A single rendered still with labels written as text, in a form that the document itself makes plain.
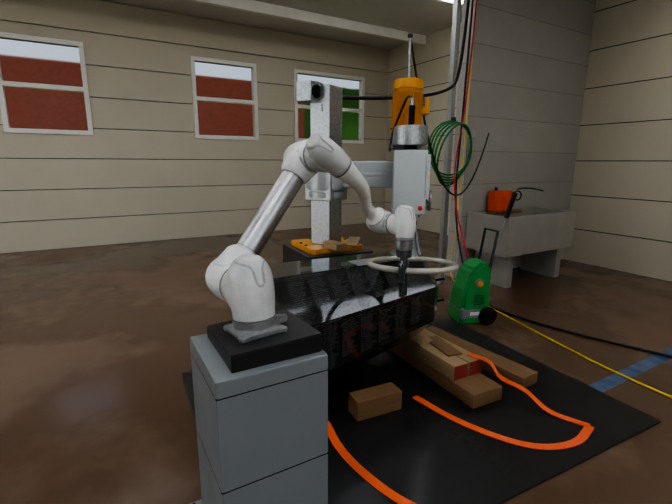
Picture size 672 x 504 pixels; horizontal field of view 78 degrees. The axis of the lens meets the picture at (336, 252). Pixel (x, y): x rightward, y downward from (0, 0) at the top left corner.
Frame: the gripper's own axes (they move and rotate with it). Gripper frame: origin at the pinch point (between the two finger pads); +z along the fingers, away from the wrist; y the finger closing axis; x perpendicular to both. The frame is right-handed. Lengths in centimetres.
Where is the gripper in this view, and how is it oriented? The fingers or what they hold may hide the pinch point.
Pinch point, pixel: (403, 289)
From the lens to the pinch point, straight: 207.5
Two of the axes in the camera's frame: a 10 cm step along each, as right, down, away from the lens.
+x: -9.3, -0.6, 3.6
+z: 0.0, 9.9, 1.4
